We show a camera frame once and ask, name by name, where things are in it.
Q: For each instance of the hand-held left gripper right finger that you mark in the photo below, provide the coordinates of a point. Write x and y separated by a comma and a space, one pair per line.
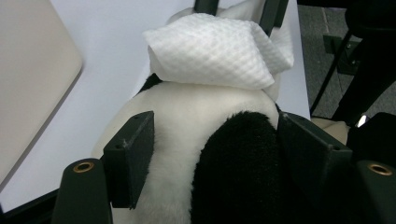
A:
317, 168

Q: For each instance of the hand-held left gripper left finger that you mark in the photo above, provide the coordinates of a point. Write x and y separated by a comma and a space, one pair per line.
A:
130, 155

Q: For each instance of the white wet wipe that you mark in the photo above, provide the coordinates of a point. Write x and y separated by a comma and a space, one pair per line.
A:
211, 53

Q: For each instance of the panda plush toy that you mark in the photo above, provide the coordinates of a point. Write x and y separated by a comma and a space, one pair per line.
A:
186, 124

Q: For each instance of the white plastic storage bin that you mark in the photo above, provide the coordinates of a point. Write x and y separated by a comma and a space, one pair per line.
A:
31, 77

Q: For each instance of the thin black stand rod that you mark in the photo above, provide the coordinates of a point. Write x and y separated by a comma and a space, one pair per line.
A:
330, 74

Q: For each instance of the black metal stand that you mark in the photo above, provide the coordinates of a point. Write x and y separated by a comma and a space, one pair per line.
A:
373, 77

